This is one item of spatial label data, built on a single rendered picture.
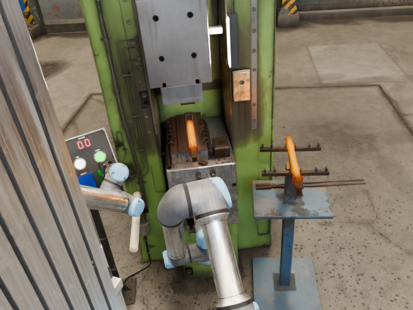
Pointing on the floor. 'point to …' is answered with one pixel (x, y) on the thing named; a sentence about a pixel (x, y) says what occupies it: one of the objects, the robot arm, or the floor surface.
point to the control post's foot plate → (129, 291)
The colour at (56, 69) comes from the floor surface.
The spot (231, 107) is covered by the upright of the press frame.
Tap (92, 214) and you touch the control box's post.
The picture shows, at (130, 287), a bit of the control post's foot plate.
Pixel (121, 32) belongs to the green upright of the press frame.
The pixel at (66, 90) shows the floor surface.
